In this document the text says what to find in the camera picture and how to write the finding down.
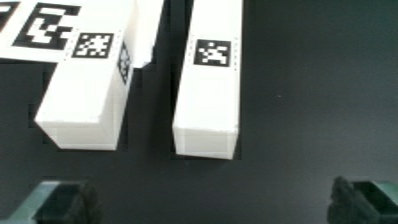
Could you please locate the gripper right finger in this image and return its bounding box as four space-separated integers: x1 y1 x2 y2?
327 176 398 224

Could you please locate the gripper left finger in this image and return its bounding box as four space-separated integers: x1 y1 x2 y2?
0 180 103 224

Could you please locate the white desk leg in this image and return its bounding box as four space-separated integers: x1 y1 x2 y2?
35 0 165 151
172 0 243 160

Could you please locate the fiducial marker base sheet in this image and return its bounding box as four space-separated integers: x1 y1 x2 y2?
0 0 135 64

